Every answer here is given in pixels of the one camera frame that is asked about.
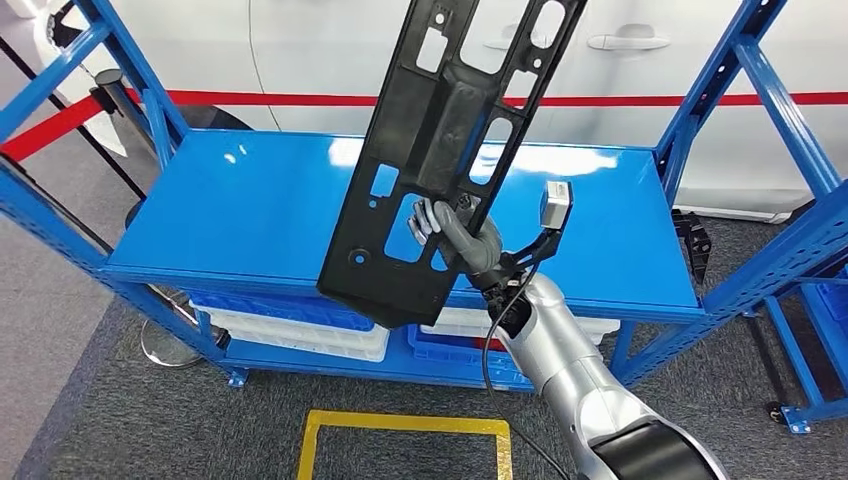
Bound black stanchion post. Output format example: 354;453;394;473
0;36;151;231

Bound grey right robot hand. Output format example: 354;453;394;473
406;195;505;276

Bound yellow floor tape square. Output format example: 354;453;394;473
296;408;515;480

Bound blue metal shelf rack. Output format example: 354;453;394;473
760;263;848;437
0;0;848;393

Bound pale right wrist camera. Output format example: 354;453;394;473
500;179;575;274

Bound white car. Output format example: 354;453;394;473
19;0;848;225

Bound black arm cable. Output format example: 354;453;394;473
480;263;572;480

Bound black plastic panel part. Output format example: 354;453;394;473
315;0;590;331

